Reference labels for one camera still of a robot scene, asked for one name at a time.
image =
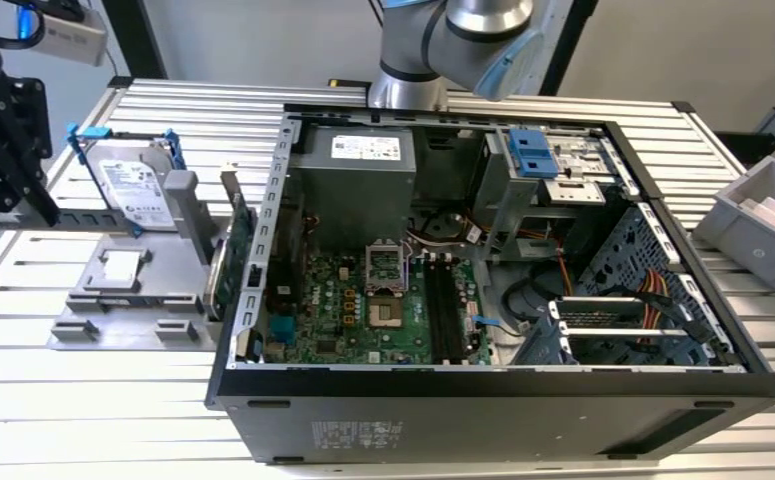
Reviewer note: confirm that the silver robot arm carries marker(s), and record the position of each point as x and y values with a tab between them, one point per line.
414	50

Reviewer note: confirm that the black RAM slot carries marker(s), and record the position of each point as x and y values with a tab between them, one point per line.
434	310
450	310
458	310
442	310

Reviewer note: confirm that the hard disk in blue carrier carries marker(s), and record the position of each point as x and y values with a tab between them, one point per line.
130	185

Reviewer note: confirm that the silver CPU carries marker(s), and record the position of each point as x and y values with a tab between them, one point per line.
122	265

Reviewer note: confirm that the grey parts rack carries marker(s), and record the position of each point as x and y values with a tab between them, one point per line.
161	260

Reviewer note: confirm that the green graphics card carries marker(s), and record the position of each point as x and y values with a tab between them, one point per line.
237	260

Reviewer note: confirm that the black case fan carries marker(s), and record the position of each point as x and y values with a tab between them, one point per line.
289	250

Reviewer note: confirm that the black clamp with yellow tip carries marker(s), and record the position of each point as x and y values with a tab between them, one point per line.
348	83

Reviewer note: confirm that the grey power supply unit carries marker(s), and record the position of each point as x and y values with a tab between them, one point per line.
354	200

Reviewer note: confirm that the green motherboard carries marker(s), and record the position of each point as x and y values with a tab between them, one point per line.
361	340

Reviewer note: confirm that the CPU socket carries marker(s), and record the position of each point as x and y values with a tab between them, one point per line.
388	312

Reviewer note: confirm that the round grey metal disc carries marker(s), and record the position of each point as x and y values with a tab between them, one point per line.
453	225

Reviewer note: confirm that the blue plastic drive latch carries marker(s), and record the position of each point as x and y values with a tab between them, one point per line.
530	152

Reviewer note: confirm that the black PC case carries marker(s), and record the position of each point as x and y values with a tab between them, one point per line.
428	425

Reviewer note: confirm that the silver drive cage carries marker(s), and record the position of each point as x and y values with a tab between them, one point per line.
574	192

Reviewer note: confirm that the perforated metal disk bay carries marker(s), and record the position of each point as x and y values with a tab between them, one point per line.
617	260

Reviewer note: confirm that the grey plastic bin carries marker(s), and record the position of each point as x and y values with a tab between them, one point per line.
748	250

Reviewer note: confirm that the white block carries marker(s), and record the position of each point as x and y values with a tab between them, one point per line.
771	210

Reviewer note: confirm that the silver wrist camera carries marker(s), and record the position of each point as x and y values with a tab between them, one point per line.
74	37

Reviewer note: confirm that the black frame post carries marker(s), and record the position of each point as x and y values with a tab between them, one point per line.
147	50
568	40

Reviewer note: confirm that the black plastic rail clip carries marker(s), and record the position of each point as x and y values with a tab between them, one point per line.
254	277

